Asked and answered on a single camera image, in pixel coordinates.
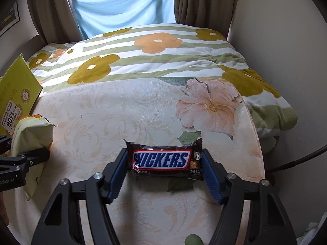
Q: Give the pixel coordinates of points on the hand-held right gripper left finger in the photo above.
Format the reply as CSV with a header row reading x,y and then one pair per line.
x,y
118,176

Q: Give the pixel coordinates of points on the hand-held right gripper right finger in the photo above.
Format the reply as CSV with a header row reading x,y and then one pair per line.
x,y
212,176

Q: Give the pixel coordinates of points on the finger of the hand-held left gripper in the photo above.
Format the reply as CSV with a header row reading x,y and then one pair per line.
x,y
5,144
30,158

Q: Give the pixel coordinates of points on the pale yellow snack packet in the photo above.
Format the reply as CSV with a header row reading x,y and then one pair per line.
x,y
33,137

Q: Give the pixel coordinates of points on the brown chocolate bar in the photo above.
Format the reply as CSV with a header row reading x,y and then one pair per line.
x,y
163,159

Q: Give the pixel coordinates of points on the yellow cardboard box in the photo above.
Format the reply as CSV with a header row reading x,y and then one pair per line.
x,y
18,86

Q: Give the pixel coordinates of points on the peach floral bed sheet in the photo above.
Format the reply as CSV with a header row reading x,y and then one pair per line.
x,y
115,112

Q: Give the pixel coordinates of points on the white cloth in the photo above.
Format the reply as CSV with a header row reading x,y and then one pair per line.
x,y
310,234

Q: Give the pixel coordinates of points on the striped floral blanket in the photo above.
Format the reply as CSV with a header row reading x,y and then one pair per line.
x,y
158,61

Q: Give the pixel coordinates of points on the beige curtain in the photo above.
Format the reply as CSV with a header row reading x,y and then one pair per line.
x,y
204,2
51,10

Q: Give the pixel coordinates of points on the light blue cloth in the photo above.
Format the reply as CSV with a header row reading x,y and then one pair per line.
x,y
122,5

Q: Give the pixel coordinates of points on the framed wall picture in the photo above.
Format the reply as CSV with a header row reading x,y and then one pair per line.
x,y
7,20

